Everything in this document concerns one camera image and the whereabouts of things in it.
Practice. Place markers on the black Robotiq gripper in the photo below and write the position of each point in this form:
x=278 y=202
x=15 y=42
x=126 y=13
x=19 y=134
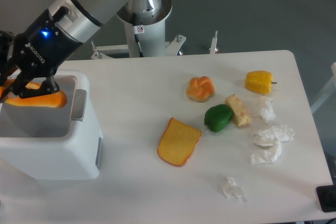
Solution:
x=37 y=52

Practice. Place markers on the long orange bread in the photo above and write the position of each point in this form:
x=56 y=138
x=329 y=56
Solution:
x=55 y=100

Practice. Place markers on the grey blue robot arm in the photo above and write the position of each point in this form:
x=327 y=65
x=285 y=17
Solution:
x=84 y=19

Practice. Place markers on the white trash can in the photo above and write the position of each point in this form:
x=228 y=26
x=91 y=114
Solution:
x=54 y=143

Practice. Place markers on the round knotted bread roll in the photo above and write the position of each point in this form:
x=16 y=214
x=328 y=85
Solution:
x=200 y=89

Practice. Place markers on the yellow toast slice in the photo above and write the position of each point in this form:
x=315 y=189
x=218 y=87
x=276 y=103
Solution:
x=178 y=142

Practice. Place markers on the green bell pepper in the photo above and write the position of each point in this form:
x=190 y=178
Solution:
x=217 y=117

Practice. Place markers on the beige cake piece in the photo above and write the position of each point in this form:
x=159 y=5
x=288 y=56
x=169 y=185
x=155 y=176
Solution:
x=240 y=115

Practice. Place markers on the crumpled white tissue lower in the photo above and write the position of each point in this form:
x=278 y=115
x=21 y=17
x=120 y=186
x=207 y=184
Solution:
x=230 y=189

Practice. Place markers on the crumpled white tissue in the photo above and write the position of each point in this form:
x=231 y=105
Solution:
x=230 y=189
x=269 y=143
x=264 y=110

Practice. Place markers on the yellow bell pepper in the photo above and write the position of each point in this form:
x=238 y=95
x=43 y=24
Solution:
x=259 y=81

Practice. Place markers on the crumpled white tissue upper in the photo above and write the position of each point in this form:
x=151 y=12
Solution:
x=264 y=110

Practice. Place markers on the crumpled white tissue middle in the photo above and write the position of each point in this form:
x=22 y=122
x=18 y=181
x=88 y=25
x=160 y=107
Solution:
x=269 y=143

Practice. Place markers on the black device at edge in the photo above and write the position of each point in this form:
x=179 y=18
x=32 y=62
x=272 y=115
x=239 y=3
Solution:
x=326 y=197

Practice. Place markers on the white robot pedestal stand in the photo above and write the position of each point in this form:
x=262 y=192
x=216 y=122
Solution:
x=144 y=25

